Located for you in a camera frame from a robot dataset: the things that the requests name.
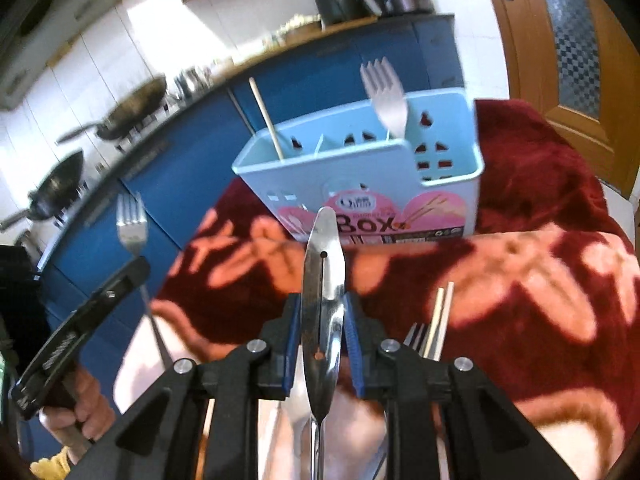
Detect metal fork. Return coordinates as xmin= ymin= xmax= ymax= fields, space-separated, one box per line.
xmin=402 ymin=322 xmax=431 ymax=361
xmin=116 ymin=192 xmax=173 ymax=368

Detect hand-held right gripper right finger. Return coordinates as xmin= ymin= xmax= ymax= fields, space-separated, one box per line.
xmin=342 ymin=291 xmax=583 ymax=480

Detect large black wok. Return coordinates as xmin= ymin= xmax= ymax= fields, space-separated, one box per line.
xmin=56 ymin=75 xmax=168 ymax=146

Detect small black wok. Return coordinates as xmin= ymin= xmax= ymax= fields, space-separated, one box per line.
xmin=0 ymin=150 xmax=86 ymax=231

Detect beige fork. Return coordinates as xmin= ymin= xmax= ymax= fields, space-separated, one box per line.
xmin=360 ymin=57 xmax=411 ymax=140

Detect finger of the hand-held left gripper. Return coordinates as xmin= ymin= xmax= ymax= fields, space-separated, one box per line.
xmin=80 ymin=256 xmax=151 ymax=322

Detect steel kettle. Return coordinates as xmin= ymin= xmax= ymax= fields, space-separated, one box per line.
xmin=172 ymin=65 xmax=213 ymax=101

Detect person's left hand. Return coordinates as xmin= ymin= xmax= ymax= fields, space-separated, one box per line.
xmin=39 ymin=362 xmax=117 ymax=463

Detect range hood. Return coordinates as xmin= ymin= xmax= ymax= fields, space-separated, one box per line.
xmin=0 ymin=0 xmax=121 ymax=111

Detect light blue utensil holder box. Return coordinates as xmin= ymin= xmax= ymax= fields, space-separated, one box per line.
xmin=231 ymin=87 xmax=486 ymax=248

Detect red floral blanket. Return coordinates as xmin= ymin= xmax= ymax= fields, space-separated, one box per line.
xmin=112 ymin=99 xmax=640 ymax=480

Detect wooden door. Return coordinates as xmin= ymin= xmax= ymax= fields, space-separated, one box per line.
xmin=475 ymin=0 xmax=640 ymax=196

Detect blue kitchen cabinets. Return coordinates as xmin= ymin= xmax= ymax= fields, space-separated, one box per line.
xmin=20 ymin=12 xmax=466 ymax=461

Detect stainless steel utensil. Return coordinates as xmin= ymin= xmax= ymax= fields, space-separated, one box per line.
xmin=301 ymin=206 xmax=346 ymax=480

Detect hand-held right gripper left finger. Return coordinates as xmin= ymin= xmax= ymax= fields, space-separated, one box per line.
xmin=67 ymin=292 xmax=301 ymax=480

